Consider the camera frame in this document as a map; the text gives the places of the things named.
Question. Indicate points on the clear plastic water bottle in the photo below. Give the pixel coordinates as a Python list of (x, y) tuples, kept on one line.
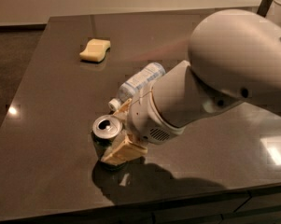
[(135, 83)]

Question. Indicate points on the yellow sponge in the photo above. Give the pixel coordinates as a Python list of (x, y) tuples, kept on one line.
[(95, 50)]

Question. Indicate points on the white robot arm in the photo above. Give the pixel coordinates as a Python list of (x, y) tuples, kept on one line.
[(234, 57)]

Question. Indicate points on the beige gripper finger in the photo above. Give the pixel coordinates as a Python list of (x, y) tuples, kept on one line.
[(125, 147), (122, 112)]

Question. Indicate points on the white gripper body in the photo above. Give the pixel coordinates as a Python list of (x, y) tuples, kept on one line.
[(145, 116)]

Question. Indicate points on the black panel behind table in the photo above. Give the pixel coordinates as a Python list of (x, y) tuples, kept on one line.
[(264, 7)]

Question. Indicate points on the green soda can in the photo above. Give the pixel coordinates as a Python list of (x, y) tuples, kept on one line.
[(103, 132)]

